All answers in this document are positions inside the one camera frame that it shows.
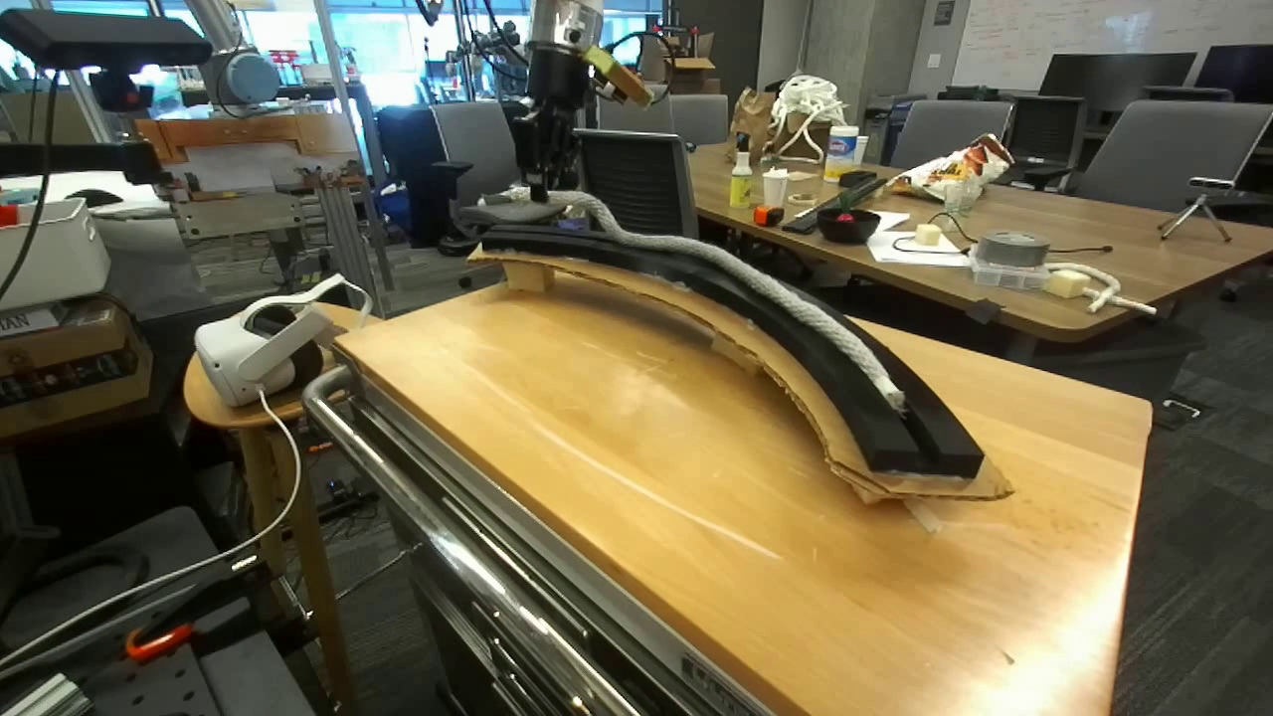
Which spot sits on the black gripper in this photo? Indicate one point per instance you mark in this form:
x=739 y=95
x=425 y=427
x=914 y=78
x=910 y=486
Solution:
x=560 y=85

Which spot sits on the black curved grooved board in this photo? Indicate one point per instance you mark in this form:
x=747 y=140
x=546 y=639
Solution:
x=918 y=444

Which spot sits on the grey office chair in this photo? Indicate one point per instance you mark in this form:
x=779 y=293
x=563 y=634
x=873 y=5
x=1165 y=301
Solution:
x=948 y=128
x=1177 y=144
x=478 y=144

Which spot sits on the dark office chair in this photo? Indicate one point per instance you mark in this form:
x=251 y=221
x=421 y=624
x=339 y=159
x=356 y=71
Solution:
x=1050 y=128
x=640 y=179

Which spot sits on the yellow green bottle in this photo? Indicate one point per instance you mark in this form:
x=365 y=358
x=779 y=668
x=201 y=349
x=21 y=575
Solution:
x=743 y=183

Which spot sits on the brown cardboard piece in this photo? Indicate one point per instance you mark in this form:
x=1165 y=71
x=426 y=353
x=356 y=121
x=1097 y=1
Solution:
x=759 y=121

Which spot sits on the orange round object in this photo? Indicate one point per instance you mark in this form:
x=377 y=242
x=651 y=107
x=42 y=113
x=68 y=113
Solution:
x=767 y=215

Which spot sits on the white paper cup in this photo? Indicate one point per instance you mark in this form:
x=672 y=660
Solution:
x=779 y=189

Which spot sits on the black long flat bar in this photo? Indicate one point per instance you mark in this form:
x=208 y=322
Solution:
x=830 y=205

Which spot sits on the white labelled bottle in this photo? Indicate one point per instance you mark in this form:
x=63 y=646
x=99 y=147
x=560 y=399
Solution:
x=844 y=154

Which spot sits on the black bowl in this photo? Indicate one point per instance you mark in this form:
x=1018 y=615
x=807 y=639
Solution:
x=851 y=225

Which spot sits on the cardboard box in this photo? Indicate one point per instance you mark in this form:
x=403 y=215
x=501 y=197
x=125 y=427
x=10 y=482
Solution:
x=239 y=140

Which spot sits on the white VR headset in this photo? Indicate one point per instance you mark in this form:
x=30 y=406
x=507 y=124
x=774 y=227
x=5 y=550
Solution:
x=251 y=353

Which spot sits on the white paper sheet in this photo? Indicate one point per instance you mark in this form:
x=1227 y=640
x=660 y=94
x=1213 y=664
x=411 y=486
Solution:
x=900 y=256

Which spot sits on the cream round object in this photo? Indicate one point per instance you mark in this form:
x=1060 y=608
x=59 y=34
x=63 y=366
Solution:
x=930 y=237

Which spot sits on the round wooden stool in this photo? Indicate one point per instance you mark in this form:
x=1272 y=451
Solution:
x=263 y=464

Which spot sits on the snack chip bag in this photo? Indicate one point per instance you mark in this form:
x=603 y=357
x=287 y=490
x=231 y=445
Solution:
x=970 y=163

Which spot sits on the black flat overhead panel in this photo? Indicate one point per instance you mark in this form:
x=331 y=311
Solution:
x=104 y=36

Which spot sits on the wood topped metal cart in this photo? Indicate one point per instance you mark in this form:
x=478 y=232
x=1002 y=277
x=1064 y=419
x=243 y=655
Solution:
x=453 y=620

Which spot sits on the grey tape roll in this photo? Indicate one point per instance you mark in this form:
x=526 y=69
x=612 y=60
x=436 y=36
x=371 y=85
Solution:
x=1018 y=256

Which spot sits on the white equipment box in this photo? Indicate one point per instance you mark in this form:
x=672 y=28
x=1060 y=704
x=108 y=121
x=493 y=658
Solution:
x=52 y=261

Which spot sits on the white power adapter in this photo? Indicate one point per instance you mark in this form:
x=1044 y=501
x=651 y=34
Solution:
x=1070 y=285

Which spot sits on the orange clamp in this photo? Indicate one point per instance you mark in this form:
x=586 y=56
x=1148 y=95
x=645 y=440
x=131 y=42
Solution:
x=159 y=646

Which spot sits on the black perforated breadboard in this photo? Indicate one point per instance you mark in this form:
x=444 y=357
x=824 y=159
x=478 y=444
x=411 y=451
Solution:
x=201 y=683

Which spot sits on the long wooden office desk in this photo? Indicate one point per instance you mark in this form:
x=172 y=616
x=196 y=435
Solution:
x=1169 y=264

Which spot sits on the small tabletop tripod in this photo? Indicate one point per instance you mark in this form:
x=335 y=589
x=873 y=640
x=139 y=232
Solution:
x=1196 y=201

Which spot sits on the yellow wrist camera mount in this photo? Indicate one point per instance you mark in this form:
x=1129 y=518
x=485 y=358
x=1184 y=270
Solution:
x=623 y=78

